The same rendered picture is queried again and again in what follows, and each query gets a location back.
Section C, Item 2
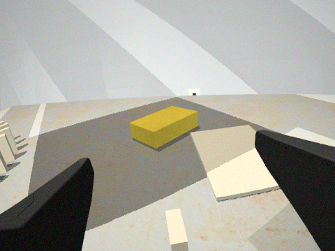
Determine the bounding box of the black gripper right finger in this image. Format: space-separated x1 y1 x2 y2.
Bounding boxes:
254 130 335 251

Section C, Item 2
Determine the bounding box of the yellow rectangular block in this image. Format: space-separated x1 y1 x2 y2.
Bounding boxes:
129 106 198 148

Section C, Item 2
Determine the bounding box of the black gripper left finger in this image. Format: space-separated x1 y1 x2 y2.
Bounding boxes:
0 157 94 251

